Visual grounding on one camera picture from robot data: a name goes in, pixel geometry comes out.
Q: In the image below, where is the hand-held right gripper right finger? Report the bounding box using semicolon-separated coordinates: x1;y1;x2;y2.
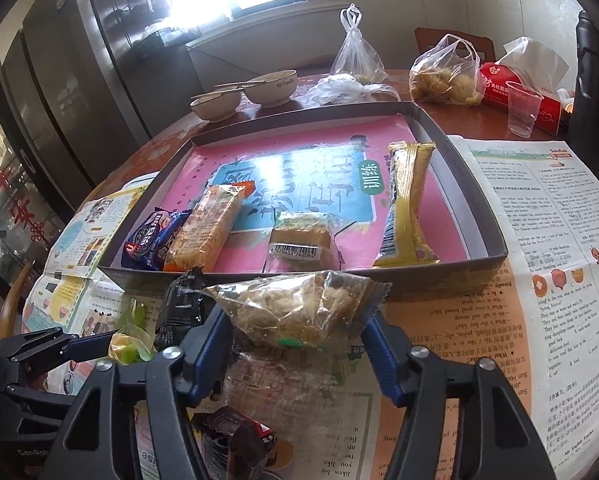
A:
362;310;557;480

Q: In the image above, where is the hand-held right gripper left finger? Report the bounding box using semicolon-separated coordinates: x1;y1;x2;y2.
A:
40;305;235;480

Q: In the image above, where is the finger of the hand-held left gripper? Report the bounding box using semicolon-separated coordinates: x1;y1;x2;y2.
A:
0;362;93;413
0;327;115;361

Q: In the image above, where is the green and yellow snack packet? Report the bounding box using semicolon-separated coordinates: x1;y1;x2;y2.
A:
107;300;154;366

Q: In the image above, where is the black snack packet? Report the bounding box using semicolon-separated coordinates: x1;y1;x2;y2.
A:
154;267;211;356

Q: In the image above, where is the brown chocolate bar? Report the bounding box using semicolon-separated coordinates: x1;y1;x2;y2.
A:
194;405;278;480

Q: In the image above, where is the grey cardboard box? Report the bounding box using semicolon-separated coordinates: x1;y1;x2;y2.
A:
100;101;509;297

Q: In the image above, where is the blue cookie packet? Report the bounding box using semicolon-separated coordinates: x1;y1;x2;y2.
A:
121;208;190;271

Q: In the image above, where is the orange cracker packet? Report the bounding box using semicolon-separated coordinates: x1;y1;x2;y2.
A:
164;184;255;272

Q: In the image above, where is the small yellow cake packet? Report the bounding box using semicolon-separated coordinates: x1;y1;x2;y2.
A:
267;212;337;267

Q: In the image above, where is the long yellow snack packet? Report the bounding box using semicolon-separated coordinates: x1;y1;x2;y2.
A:
373;141;440;267

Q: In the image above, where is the wooden chair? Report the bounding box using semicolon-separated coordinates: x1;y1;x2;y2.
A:
414;27;495;66
0;260;35;341

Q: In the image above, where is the colourful picture newspaper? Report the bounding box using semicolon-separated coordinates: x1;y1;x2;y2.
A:
22;182;220;480

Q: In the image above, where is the newspaper with orange panel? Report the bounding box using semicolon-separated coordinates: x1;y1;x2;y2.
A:
220;135;599;480

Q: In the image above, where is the red knot decoration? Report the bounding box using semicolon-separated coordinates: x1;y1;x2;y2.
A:
0;165;53;246

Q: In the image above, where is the pink workbook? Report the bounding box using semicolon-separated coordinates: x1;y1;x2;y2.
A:
157;114;467;271

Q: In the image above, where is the small beige bowl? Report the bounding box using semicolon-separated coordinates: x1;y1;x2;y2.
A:
190;91;241;122

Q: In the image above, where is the grey refrigerator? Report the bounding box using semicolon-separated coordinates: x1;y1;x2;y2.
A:
0;0;200;211

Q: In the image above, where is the wooden chopstick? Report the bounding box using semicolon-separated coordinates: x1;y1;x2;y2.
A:
214;77;276;89
190;87;243;99

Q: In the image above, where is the large beige bowl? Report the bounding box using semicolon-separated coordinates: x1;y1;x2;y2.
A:
243;70;298;107

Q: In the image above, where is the crumpled clear plastic bag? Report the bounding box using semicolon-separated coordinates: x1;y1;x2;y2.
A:
304;75;400;107

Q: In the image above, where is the clear plastic cup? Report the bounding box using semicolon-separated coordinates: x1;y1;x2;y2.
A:
505;81;544;138

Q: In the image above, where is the plastic bag of food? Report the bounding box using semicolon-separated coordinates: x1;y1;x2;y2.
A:
409;34;485;106

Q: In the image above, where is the red tissue pack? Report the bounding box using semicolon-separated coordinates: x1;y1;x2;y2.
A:
479;36;573;133

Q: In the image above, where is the tall clear plastic bag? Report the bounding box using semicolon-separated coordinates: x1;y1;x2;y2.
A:
329;4;386;83

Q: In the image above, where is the white radiator cover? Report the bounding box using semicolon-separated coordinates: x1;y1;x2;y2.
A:
187;2;350;91

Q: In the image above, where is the wooden chair back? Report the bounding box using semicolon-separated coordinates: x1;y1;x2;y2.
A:
414;27;495;66

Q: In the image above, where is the black thermos bottle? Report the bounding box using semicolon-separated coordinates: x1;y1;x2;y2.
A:
564;9;599;181

